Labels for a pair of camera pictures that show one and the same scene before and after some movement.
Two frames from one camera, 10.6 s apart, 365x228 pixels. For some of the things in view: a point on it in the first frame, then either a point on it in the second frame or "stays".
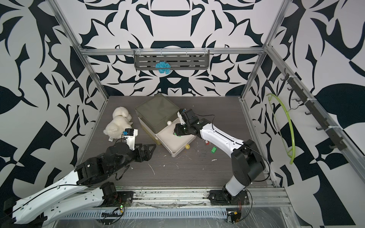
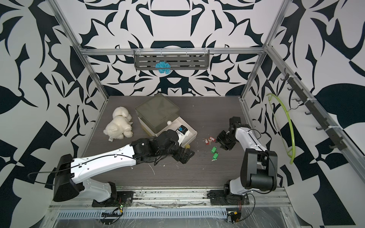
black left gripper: [142, 157] to [179, 157]
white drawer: [175, 144] stays
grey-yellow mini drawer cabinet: [156, 114] stays
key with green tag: [213, 150] stays
